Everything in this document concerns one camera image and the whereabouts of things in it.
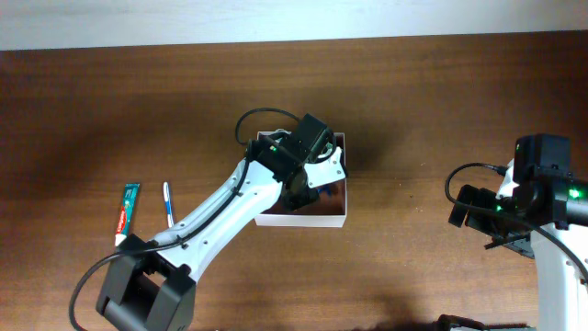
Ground green red toothpaste tube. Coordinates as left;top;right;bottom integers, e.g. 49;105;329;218
115;183;140;246

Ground blue disposable razor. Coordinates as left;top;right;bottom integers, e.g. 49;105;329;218
317;184;337;196

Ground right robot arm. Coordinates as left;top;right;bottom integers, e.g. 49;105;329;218
446;133;587;330

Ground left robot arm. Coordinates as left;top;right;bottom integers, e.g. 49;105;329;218
96;114;346;331

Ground white square cardboard box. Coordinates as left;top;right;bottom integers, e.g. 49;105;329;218
254;132;347;228

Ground blue white toothbrush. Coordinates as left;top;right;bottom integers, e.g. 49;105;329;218
163;182;175;228

